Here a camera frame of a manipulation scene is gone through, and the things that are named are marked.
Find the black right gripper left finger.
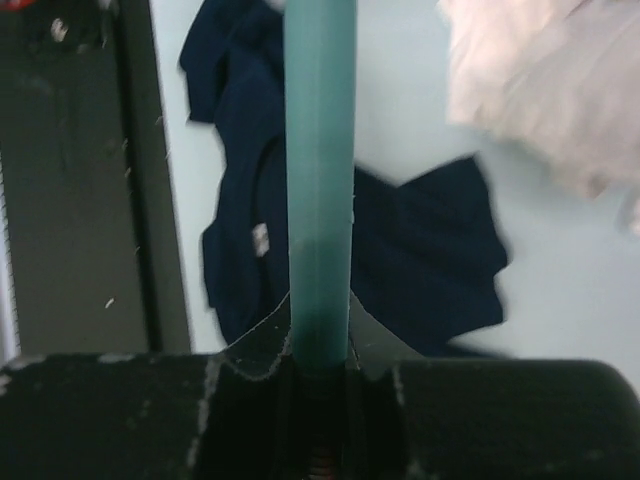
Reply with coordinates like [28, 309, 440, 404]
[1, 302, 291, 479]

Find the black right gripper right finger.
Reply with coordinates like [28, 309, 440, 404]
[347, 300, 639, 479]

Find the navy blue t-shirt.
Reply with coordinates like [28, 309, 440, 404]
[179, 1, 508, 358]

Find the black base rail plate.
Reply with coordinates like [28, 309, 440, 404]
[1, 1, 190, 358]

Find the green hanger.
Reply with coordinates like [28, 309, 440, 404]
[284, 0, 357, 373]

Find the white printed t-shirt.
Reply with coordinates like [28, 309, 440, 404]
[438, 1, 639, 197]

